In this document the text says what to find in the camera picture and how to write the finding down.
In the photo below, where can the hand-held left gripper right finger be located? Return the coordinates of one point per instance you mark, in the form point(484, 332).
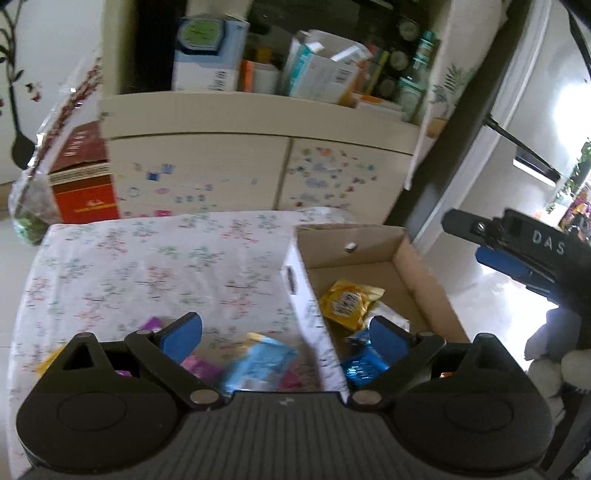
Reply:
point(390, 341)

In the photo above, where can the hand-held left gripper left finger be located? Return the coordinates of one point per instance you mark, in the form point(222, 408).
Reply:
point(182, 337)

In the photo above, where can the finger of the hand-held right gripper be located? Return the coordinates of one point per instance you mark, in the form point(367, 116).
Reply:
point(466, 226)
point(505, 269)

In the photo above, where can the purple snack packet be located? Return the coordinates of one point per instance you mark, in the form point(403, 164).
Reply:
point(203, 369)

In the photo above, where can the shiny blue snack packet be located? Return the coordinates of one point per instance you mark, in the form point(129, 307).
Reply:
point(360, 369)

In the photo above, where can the light blue snack packet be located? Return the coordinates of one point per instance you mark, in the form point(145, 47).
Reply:
point(258, 364)

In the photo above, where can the brown cardboard box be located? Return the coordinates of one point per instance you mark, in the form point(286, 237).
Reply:
point(369, 258)

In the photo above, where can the pink snack packet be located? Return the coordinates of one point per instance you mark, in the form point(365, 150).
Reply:
point(291, 378)

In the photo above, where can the person's right hand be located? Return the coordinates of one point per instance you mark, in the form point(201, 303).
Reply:
point(554, 355)

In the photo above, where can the white snack packet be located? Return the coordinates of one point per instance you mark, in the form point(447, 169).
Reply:
point(392, 316)

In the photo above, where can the golden snack packet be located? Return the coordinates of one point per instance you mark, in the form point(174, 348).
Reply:
point(346, 300)

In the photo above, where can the white floral tablecloth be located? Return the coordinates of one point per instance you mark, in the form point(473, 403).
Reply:
point(138, 267)

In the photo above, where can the yellow snack packet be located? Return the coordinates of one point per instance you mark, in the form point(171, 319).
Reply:
point(48, 364)

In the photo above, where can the white refrigerator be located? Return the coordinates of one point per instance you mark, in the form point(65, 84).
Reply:
point(531, 92)

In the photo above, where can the orange and white box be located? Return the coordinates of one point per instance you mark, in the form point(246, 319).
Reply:
point(376, 105)

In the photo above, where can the green glass bottle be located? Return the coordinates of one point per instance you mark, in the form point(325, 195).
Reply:
point(415, 78)

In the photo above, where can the red patterned box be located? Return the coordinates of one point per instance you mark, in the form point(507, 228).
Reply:
point(83, 198)

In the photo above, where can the cream cabinet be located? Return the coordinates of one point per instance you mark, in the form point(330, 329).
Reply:
point(198, 157)

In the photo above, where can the clear plastic bag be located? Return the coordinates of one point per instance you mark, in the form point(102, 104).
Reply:
point(32, 217)

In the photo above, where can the white open carton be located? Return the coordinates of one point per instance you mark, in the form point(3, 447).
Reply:
point(323, 69)

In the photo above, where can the white cylinder container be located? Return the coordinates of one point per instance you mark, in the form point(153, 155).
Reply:
point(268, 79)

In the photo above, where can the blue and white box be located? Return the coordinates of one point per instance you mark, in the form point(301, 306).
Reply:
point(203, 55)

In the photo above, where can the black vase wall sticker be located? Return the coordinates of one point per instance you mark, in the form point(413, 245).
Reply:
point(21, 147)

